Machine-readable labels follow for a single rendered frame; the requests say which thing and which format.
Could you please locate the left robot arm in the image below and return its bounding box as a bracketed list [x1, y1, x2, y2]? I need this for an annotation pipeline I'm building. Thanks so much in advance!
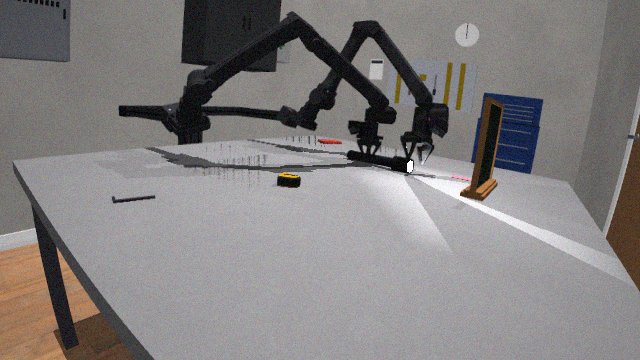
[292, 20, 449, 138]

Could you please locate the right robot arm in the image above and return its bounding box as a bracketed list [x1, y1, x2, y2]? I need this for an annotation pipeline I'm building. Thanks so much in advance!
[168, 11, 397, 131]

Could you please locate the yellow tape measure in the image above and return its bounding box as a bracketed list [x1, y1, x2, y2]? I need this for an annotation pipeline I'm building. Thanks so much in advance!
[277, 172, 301, 187]

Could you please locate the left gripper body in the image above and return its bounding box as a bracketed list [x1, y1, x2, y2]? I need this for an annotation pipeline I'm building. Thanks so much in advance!
[401, 119, 434, 147]

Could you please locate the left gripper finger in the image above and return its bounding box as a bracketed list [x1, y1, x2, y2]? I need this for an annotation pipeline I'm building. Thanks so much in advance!
[417, 146, 434, 165]
[400, 137, 419, 158]

